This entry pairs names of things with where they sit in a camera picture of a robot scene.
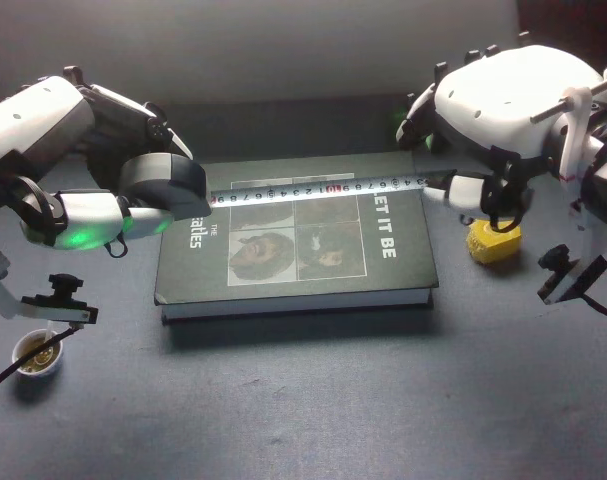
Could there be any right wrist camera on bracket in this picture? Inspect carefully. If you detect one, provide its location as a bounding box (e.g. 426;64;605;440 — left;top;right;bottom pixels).
537;244;607;306

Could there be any black camera cable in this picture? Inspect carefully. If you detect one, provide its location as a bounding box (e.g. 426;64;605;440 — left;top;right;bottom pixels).
0;324;77;399
580;294;607;324

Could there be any black right camera cable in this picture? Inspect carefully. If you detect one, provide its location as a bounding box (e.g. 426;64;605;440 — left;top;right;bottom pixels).
580;294;607;324

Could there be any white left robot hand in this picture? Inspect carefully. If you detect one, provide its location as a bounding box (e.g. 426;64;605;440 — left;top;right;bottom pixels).
0;64;197;259

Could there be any yellow swirl toy roll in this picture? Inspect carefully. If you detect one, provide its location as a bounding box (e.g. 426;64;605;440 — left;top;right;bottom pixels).
465;219;523;265

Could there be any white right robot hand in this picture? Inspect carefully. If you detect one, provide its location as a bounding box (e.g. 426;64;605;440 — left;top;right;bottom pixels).
396;30;607;232

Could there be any grey table cloth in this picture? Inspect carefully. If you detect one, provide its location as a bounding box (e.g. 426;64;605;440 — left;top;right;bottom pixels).
0;94;607;480

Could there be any black left camera cable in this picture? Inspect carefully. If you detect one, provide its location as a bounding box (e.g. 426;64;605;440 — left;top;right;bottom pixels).
0;324;77;399

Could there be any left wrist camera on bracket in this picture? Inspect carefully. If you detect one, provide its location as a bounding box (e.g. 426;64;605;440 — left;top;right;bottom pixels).
0;249;99;326

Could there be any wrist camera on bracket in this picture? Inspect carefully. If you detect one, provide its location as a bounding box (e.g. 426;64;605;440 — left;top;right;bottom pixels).
0;249;99;326
537;244;607;306

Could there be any black hardcover book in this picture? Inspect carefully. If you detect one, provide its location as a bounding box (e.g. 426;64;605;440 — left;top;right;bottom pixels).
153;151;439;324

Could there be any pale backdrop board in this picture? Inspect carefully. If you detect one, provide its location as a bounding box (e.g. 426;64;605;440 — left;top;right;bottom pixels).
0;0;522;109

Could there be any grey tape measure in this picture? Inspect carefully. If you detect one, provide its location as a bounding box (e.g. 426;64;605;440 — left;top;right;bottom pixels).
118;152;458;221

